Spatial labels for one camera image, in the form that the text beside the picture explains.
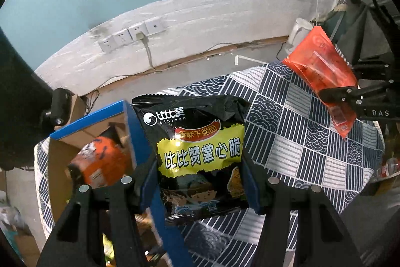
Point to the red snack packet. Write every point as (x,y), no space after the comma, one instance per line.
(318,60)

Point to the orange snack packet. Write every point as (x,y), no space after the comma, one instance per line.
(103,157)

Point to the clear plastic bottle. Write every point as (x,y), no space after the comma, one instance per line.
(389,167)

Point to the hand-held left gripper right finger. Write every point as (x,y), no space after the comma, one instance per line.
(253,188)

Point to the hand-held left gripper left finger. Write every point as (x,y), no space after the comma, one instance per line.
(147,188)

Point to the black round mount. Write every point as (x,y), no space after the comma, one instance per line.
(59,106)

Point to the checked navy white cloth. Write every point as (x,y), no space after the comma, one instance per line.
(297,160)

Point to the black monitor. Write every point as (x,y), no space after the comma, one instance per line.
(22,98)

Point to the black snack packet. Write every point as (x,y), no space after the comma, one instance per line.
(193,129)

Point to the white electric kettle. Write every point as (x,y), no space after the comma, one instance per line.
(298,34)

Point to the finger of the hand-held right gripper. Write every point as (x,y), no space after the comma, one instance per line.
(339,95)
(372,65)

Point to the blue cardboard box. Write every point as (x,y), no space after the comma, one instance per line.
(168,238)

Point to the white wall power strip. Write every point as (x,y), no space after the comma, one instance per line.
(149,54)

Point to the white wall socket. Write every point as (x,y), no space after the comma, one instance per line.
(122,37)
(155,26)
(107,43)
(137,32)

